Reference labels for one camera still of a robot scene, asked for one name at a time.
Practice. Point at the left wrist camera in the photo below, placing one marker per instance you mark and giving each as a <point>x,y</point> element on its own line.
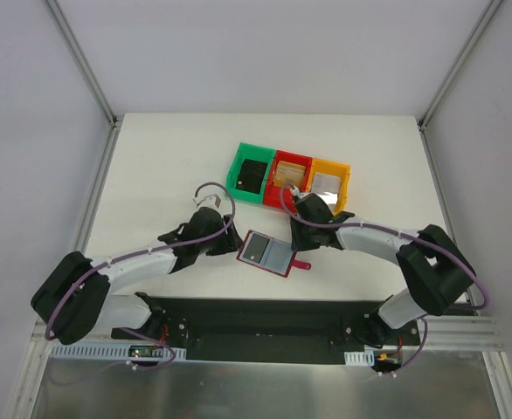
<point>211,201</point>

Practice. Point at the right aluminium frame post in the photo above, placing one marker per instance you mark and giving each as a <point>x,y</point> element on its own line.
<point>474,37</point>

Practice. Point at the black card in holder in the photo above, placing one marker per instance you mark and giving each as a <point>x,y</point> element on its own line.
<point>255,248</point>

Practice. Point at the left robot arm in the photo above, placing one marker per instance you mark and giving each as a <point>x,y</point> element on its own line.
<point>82,294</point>

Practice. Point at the black VIP card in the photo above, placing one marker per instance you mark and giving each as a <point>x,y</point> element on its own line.
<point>251,175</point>

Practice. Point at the red leather card holder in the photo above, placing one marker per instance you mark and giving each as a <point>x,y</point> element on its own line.
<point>278,258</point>

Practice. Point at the left aluminium table rail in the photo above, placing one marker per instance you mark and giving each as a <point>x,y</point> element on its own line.
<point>91,209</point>

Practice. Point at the aluminium table rail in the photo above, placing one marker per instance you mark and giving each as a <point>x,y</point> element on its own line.
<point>468,330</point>
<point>91,209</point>

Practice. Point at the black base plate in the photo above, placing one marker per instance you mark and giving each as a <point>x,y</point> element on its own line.
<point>259,330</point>

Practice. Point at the aluminium frame post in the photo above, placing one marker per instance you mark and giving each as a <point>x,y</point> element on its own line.
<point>78,56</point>
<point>474,37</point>

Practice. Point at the red plastic bin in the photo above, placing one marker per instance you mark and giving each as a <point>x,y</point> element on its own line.
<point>273,194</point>

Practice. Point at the silver VIP card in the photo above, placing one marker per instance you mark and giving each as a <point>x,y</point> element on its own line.
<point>326,187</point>

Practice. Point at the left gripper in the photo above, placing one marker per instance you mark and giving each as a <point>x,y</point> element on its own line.
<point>226,237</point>

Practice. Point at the yellow plastic bin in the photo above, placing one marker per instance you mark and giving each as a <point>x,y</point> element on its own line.
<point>332,168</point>

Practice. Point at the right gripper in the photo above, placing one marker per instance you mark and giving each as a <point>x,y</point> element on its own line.
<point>302,236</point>

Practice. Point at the right white cable duct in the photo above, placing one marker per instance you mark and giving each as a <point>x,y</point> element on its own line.
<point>365,358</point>

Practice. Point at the green plastic bin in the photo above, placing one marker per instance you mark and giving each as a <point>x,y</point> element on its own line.
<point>254,152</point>

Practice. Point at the gold VIP card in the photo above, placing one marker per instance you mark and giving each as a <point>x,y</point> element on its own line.
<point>288,172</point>

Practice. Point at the left white cable duct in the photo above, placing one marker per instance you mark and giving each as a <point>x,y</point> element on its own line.
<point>116,352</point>

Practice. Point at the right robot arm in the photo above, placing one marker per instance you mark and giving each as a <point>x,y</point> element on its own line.
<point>436,273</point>

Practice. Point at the right aluminium table rail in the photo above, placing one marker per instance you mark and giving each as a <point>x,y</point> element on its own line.
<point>468,330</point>

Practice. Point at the white cable duct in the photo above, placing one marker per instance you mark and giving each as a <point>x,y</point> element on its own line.
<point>116,352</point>
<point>365,358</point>

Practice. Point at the left aluminium frame post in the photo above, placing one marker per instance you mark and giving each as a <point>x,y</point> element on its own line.
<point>78,56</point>

